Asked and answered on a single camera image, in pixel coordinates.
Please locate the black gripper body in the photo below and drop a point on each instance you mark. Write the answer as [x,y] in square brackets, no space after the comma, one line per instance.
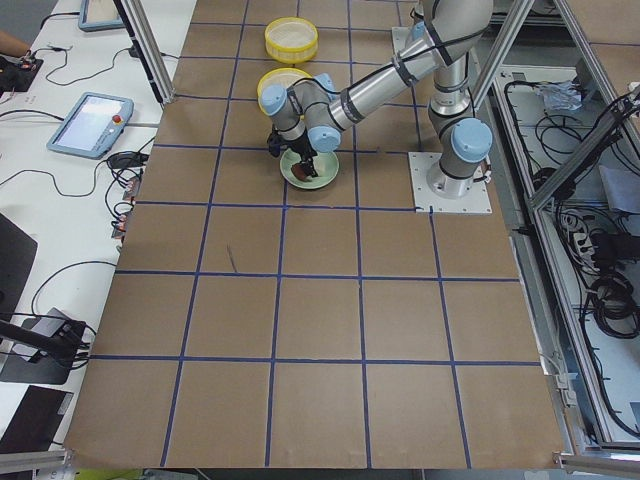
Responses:
[301,150]

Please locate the brown bun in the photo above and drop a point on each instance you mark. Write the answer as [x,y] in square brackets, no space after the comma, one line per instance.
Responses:
[295,172]

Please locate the yellow steamer basket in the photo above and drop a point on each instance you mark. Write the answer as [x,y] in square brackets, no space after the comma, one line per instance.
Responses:
[291,40]
[284,77]

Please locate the light green plate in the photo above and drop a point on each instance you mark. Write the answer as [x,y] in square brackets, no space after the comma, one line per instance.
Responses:
[326,166]

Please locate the black power adapter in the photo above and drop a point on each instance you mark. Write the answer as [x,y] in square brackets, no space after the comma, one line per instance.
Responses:
[128,159]

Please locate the near teach pendant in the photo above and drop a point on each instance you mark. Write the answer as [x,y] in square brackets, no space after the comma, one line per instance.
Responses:
[92,126]

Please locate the teach pendant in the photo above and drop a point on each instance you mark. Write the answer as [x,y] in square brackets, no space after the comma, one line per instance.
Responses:
[92,126]
[99,15]

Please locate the far teach pendant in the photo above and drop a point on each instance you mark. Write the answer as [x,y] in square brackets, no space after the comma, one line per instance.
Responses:
[99,15]

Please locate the black monitor stand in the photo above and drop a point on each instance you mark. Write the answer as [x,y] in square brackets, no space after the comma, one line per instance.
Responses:
[44,348]

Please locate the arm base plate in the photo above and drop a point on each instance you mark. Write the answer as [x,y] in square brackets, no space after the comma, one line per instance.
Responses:
[434,192]

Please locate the aluminium frame post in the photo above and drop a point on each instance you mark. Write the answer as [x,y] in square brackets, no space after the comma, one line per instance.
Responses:
[140,33]

